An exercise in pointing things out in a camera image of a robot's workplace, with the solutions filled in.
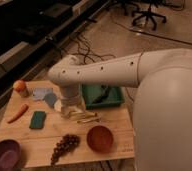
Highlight green plastic tray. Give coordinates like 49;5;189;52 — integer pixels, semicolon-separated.
82;85;124;110

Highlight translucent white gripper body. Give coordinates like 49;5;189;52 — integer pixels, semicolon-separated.
59;84;85;118

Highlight light blue cloth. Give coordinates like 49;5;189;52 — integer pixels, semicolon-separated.
33;88;57;108

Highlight white cup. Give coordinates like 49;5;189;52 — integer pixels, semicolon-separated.
54;100;62;113

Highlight red-brown bowl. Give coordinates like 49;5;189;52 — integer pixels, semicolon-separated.
87;126;114;153

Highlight orange carrot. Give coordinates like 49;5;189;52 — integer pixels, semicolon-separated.
7;104;29;124

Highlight golden spoon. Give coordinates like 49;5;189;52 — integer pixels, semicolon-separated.
77;118;101;124

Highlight green sponge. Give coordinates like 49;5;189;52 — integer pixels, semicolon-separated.
29;111;46;129

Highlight wooden table board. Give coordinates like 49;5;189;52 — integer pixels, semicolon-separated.
0;79;136;169

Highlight dark grape bunch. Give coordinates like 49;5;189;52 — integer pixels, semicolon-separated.
51;134;80;166

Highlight black dish brush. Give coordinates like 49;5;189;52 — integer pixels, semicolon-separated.
92;85;111;104

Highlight black office chair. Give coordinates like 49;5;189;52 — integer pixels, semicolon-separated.
108;0;168;31

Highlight black floor cables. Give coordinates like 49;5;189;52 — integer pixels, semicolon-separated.
48;33;117;68

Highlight orange-lidded spice jar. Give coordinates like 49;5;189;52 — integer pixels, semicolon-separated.
13;80;29;98

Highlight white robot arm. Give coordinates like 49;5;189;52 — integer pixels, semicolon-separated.
48;48;192;171

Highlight purple bowl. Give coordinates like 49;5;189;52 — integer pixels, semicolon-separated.
0;139;21;171

